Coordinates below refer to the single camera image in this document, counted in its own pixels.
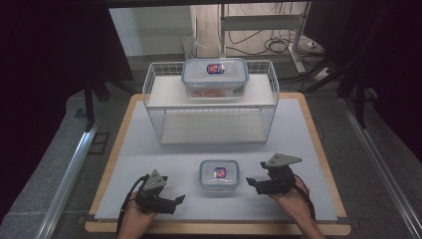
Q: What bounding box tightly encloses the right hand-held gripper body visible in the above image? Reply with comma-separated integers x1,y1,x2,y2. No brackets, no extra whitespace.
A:
254,152,304,196

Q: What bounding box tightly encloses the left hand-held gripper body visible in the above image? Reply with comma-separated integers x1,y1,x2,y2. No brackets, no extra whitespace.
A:
134,169,177,214

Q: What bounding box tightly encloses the small clear plastic food container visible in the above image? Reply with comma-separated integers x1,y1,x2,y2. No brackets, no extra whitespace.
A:
198,159,241,192

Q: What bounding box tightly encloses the white wire shelf rack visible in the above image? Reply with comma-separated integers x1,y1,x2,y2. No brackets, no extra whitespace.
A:
142,60,281,145

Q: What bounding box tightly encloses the large clear plastic food container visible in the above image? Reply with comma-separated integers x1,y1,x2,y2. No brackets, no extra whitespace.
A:
180,58,251,99

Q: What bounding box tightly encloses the person's left hand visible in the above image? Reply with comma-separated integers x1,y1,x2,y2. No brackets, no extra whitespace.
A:
124,191,157,231

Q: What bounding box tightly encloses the person's right hand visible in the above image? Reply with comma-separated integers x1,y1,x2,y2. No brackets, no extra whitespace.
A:
268,178,312,221

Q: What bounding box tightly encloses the light grey table mat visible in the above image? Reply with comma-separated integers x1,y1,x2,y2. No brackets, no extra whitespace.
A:
94,98,338,223

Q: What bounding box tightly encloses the dark floor plate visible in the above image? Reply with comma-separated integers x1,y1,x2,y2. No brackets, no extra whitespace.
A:
87,131,111,155

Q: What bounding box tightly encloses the black tripod stand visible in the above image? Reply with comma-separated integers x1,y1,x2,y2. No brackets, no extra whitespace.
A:
82,74,134,131
336,64,377,129

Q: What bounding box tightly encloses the white power strip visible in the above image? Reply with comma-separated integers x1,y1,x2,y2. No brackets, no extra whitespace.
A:
306,39,325,55

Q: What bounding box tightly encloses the clear plastic bin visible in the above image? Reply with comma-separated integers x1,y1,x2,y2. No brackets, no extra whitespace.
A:
181,34,201,60

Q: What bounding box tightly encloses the dark curtain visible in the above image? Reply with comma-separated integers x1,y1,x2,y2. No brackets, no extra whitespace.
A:
0,0,134,222
303,0,422,162

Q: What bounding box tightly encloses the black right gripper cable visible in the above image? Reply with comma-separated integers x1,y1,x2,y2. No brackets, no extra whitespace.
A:
293,183,317,221

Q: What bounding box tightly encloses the aluminium floor rail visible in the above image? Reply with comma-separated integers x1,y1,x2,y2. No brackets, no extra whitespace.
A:
340,98,422,237
34,127,98,239

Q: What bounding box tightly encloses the tangle of black floor cables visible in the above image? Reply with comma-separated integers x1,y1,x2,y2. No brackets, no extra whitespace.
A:
227,29,302,57

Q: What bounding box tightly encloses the white metal desk frame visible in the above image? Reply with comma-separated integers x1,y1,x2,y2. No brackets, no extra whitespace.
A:
218,2,313,75

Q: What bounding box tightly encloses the white wall panel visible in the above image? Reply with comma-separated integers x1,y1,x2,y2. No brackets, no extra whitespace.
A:
108,5,197,58

